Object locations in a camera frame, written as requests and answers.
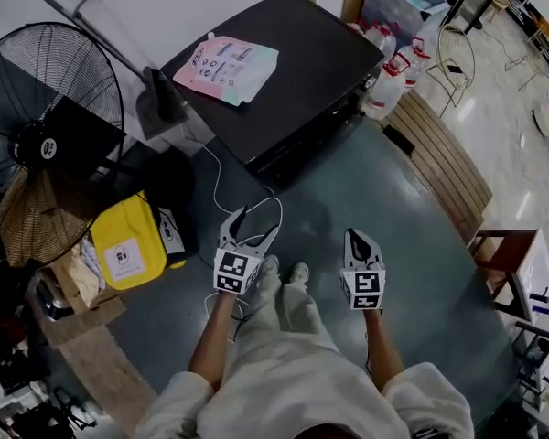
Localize flat black device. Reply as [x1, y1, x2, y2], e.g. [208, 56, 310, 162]
[382, 124, 415, 157]

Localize clear plastic storage bin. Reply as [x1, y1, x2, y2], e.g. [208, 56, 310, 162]
[361, 0, 449, 36]

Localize black frame stand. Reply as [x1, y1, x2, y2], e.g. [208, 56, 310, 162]
[447, 0, 509, 36]

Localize wooden side table white top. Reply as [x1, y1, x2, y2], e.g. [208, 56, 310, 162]
[467, 227, 549, 324]

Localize black washing machine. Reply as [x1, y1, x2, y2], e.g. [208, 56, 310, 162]
[159, 0, 386, 191]

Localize yellow lidded trash bin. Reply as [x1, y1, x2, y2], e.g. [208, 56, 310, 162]
[90, 190, 198, 292]

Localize person's left forearm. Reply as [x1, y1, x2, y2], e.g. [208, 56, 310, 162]
[188, 290, 242, 392]

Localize person's white shoe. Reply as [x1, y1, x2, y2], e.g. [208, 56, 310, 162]
[286, 262, 310, 287]
[255, 254, 281, 287]

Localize person's left white shoe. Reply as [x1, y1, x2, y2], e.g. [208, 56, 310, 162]
[255, 254, 281, 287]

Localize pastel detergent refill pouch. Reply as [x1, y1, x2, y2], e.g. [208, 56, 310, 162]
[172, 32, 280, 108]

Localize beige floor mat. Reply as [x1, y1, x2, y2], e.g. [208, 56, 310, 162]
[40, 290, 159, 429]

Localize gold wire chair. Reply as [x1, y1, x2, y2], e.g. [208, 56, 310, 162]
[425, 24, 477, 118]

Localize person's beige trousers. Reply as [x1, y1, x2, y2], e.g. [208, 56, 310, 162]
[244, 267, 333, 351]

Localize person's right forearm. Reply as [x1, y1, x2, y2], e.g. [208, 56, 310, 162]
[363, 308, 406, 395]

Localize cardboard box with yellow label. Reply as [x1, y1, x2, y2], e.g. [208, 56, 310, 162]
[36, 240, 127, 328]

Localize black metal rack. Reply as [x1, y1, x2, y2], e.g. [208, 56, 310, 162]
[514, 320, 549, 413]

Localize white power cable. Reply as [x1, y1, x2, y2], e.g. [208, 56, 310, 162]
[200, 142, 285, 342]

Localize person's white shirt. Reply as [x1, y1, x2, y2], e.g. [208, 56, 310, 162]
[135, 331, 475, 439]

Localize gold wire table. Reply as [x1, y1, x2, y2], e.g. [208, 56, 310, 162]
[505, 29, 549, 93]

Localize person's right white shoe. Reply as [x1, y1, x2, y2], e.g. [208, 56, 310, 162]
[286, 262, 310, 287]

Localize clear water jug red handle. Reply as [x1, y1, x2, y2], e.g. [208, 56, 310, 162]
[363, 20, 397, 59]
[395, 37, 432, 89]
[364, 55, 412, 121]

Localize large black pedestal fan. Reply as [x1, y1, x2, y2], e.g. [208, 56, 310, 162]
[0, 20, 129, 269]

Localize wooden slatted step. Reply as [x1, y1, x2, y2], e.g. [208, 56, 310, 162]
[378, 90, 494, 241]

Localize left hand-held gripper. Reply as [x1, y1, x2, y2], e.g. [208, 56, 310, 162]
[212, 205, 280, 297]

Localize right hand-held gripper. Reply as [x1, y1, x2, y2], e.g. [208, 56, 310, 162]
[339, 228, 387, 312]

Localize grey long-handled dustpan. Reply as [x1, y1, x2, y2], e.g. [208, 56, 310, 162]
[39, 0, 191, 142]

